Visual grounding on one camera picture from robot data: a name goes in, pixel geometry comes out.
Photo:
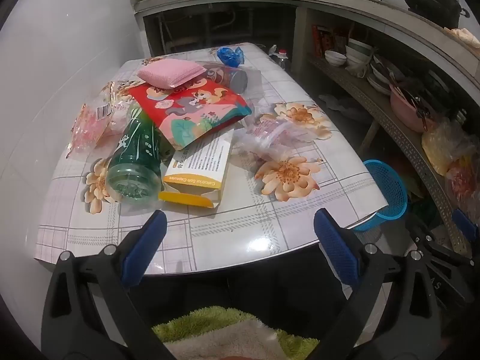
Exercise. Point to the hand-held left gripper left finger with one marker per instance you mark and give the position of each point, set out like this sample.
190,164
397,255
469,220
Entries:
146,247

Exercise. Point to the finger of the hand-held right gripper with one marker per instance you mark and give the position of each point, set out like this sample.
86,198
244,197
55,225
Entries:
435,245
464,223

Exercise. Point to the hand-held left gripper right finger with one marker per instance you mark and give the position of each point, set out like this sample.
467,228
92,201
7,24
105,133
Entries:
335,247

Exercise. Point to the blue plastic basket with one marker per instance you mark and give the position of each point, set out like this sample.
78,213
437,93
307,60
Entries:
390,191

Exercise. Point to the green plastic bottle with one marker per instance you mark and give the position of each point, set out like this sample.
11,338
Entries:
138,157

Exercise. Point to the yellow white medicine box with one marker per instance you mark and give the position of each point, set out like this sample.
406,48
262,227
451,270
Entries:
202,168

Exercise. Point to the clear plastic bag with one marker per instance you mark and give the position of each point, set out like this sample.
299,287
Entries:
266,138

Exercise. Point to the pink printed plastic bag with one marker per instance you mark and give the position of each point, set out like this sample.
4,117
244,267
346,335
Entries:
90,123

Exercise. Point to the red cartoon snack bag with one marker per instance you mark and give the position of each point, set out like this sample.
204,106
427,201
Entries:
195,116

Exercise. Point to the pink sponge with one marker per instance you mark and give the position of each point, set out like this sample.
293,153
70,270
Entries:
168,74

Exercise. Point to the red cartoon can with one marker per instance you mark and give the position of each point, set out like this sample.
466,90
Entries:
225,77

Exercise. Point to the blue plastic bag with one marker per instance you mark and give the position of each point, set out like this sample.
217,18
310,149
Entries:
228,56

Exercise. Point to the red plastic bag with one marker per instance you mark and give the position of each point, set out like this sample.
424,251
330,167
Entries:
461,180

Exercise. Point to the yellow plastic bag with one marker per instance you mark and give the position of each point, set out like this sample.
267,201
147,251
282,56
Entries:
442,150

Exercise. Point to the green white towel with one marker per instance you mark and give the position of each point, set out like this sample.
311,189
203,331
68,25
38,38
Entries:
210,318

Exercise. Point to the perforated metal shelf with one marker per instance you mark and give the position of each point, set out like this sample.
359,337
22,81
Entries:
397,131

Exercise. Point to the pink plastic basin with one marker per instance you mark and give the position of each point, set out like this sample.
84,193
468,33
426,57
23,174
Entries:
405,114

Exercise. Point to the red and yellow utensils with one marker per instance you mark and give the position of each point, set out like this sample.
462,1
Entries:
418,107

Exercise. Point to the white rag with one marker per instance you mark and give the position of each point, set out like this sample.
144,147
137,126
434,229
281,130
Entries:
337,103

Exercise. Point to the stack of plates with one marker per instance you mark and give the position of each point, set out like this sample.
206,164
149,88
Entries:
380,78

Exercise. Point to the light cloth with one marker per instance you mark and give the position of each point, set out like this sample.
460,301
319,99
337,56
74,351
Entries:
465,36

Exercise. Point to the white ceramic bowl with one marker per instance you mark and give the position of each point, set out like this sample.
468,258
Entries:
335,58

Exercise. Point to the stacked ceramic bowls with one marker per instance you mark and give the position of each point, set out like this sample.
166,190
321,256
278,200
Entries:
358,58

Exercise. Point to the cooking oil bottle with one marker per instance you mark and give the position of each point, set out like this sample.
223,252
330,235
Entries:
282,60

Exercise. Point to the red packets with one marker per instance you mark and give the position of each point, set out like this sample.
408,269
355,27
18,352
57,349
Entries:
326,41

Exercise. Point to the black cooking pot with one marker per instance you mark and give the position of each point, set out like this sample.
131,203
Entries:
431,3

